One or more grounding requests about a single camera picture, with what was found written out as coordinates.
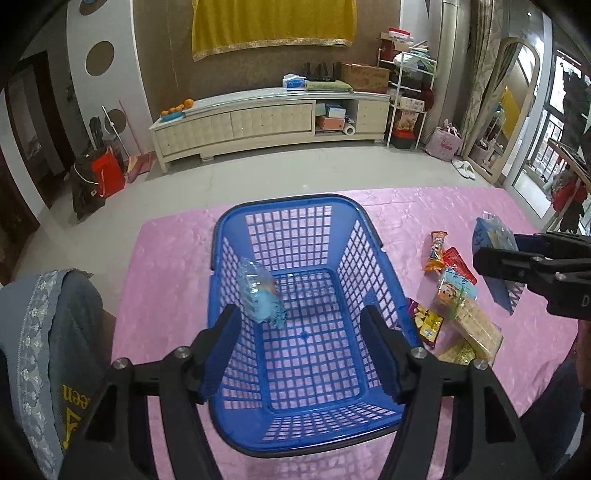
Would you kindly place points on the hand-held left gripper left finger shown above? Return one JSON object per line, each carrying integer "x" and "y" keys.
{"x": 221, "y": 355}

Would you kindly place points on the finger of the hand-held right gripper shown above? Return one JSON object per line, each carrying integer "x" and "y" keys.
{"x": 503, "y": 267}
{"x": 545, "y": 242}

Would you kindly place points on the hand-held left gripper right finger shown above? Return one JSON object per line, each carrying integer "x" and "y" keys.
{"x": 383, "y": 355}

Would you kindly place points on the blue cracker packet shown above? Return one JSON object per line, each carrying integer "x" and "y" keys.
{"x": 489, "y": 235}

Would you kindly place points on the red snack packet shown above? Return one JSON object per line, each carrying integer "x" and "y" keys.
{"x": 459, "y": 265}

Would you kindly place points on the yellow printed snack packet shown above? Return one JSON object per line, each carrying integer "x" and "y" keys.
{"x": 427, "y": 323}

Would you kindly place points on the teal cartoon snack bag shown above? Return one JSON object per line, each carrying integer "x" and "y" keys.
{"x": 448, "y": 293}

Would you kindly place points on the clear large cracker packet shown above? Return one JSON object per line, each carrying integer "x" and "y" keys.
{"x": 478, "y": 325}

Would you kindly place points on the light blue clear snack packet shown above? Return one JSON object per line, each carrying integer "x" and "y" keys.
{"x": 261, "y": 300}

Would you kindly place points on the orange long snack packet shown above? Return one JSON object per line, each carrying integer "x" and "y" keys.
{"x": 436, "y": 251}

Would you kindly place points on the blue plastic basket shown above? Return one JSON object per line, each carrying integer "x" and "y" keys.
{"x": 286, "y": 205}

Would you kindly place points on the red hanging garment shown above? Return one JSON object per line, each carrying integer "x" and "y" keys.
{"x": 565, "y": 196}

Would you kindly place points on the wooden clothes rack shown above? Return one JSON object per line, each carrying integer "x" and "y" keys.
{"x": 568, "y": 154}

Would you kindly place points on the pink tablecloth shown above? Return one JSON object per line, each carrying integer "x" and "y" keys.
{"x": 175, "y": 277}

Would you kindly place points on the white slipper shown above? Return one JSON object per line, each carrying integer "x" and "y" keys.
{"x": 458, "y": 164}
{"x": 468, "y": 171}

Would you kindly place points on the person's dark clothing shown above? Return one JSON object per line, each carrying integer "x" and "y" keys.
{"x": 554, "y": 415}

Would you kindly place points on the glass sliding door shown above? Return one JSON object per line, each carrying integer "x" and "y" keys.
{"x": 551, "y": 129}

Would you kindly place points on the pink bag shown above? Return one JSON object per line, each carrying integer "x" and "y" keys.
{"x": 443, "y": 145}

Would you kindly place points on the arched standing mirror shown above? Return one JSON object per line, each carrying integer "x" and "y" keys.
{"x": 512, "y": 106}

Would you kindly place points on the black hanging garment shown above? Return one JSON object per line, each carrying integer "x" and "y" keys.
{"x": 577, "y": 106}

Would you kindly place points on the white metal rack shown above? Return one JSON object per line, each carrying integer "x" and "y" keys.
{"x": 390, "y": 120}

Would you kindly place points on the patterned curtain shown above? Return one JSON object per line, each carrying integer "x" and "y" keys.
{"x": 485, "y": 60}

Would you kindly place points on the tall standing air conditioner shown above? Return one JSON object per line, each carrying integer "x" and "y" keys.
{"x": 455, "y": 69}

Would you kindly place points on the white paper roll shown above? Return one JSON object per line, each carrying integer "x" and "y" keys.
{"x": 349, "y": 129}

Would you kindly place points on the pink broom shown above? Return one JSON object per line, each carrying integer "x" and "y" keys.
{"x": 138, "y": 164}

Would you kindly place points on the black bag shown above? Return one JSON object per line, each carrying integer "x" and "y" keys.
{"x": 83, "y": 194}

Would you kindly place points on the red bag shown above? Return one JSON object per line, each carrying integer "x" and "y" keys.
{"x": 108, "y": 173}

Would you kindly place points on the orange box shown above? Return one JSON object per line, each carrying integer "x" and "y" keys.
{"x": 330, "y": 123}

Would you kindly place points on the light blue box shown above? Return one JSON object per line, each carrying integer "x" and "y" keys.
{"x": 334, "y": 110}

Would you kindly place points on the cardboard box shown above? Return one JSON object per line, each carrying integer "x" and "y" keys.
{"x": 364, "y": 77}

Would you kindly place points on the cream TV cabinet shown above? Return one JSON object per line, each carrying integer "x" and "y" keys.
{"x": 258, "y": 120}

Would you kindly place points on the blue plate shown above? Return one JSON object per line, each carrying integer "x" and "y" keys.
{"x": 171, "y": 117}

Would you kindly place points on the red gift box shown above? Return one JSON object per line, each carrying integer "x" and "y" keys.
{"x": 392, "y": 46}

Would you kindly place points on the white mop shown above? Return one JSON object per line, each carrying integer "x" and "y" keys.
{"x": 112, "y": 133}

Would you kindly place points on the green folded cloth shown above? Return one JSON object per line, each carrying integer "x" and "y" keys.
{"x": 328, "y": 86}

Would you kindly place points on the pile of oranges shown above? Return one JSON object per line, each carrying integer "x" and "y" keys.
{"x": 187, "y": 104}

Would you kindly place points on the black router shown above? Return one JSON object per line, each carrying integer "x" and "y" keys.
{"x": 318, "y": 70}

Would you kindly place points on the blue white tissue box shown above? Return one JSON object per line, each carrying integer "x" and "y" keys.
{"x": 295, "y": 83}

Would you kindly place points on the yellow cloth cover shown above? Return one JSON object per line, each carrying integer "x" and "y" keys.
{"x": 272, "y": 23}

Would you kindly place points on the brown round wall disc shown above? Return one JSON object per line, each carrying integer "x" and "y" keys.
{"x": 100, "y": 54}
{"x": 121, "y": 120}

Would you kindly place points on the dark wooden doorway frame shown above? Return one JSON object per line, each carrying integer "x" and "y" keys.
{"x": 61, "y": 115}

